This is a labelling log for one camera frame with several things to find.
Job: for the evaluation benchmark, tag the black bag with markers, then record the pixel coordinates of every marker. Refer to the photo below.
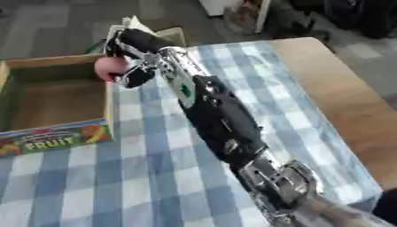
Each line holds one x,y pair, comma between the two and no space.
356,14

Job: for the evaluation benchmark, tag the pink round toy fruit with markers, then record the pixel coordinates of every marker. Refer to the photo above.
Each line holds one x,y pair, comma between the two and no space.
108,68

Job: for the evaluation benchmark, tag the white cabinet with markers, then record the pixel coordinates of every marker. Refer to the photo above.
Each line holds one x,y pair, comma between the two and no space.
222,7

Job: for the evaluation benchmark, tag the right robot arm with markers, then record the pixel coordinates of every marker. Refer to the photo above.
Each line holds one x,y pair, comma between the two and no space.
227,124

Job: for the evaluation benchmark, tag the tan cardboard box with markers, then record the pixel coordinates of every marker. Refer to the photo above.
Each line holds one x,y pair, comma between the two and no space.
170,35

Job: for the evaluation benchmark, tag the cardboard box with printed front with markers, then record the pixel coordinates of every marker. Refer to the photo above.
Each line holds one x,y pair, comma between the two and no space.
57,100

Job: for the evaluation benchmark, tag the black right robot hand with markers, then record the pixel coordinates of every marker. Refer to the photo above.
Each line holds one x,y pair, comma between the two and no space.
140,40

